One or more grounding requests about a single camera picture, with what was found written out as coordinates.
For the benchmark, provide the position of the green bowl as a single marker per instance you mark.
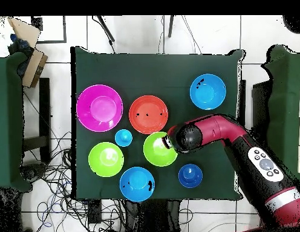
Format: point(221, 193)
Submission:
point(106, 159)
point(157, 153)

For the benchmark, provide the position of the orange bowl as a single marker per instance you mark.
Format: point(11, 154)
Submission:
point(148, 114)

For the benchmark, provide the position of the light blue bowl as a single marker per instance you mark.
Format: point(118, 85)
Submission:
point(136, 184)
point(208, 91)

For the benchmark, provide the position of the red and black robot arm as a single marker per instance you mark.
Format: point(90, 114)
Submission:
point(217, 129)

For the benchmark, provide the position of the small dark blue bowl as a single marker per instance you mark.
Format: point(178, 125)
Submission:
point(190, 176)

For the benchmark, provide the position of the light blue cup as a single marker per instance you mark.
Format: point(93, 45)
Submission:
point(123, 138)

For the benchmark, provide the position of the dark green table cloth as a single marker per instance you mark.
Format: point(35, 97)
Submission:
point(152, 70)

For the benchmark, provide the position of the pink bowl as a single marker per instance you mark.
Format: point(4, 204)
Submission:
point(99, 108)

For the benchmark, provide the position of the black metal stand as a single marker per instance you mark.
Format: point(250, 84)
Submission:
point(44, 108)
point(260, 104)

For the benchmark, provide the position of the black tripod leg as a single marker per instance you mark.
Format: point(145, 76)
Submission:
point(171, 26)
point(106, 30)

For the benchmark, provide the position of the green cloth side table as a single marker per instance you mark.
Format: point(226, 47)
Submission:
point(8, 120)
point(285, 96)

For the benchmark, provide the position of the brown cardboard box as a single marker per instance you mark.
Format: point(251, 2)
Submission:
point(33, 68)

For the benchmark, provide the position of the brown cardboard sheet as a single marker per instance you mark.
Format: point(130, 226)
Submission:
point(25, 31)

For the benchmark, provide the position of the black pedestal leg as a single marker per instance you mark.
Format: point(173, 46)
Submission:
point(33, 172)

